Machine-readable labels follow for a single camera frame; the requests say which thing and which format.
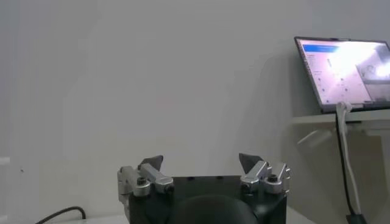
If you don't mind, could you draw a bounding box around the black cable with clamp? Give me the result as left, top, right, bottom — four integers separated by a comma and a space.
334, 113, 368, 224

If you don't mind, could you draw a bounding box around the black pot power cord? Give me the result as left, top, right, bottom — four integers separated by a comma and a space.
35, 206, 87, 224

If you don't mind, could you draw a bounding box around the white side table with laptop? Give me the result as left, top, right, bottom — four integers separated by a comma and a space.
291, 108, 390, 146

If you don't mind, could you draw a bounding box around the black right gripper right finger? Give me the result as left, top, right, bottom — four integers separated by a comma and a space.
238, 153, 293, 195

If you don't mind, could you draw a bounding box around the white laptop cable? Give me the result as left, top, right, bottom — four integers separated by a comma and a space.
335, 102, 363, 215

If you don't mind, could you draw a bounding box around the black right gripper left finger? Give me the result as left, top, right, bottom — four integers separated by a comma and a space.
117, 155, 175, 211

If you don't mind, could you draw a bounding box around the grey open laptop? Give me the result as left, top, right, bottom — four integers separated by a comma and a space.
294, 36, 390, 114

